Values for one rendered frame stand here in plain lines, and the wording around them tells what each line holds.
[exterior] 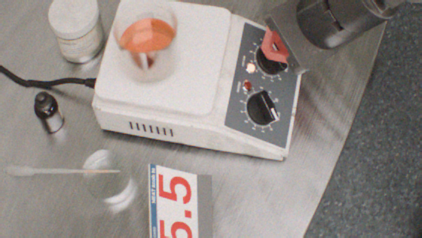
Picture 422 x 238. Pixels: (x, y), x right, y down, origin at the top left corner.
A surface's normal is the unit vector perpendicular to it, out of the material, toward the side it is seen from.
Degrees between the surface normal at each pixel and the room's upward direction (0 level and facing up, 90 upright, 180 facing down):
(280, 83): 30
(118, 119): 90
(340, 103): 0
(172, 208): 40
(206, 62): 0
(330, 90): 0
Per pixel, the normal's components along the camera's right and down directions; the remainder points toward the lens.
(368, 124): -0.03, -0.37
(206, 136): -0.19, 0.91
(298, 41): 0.47, -0.24
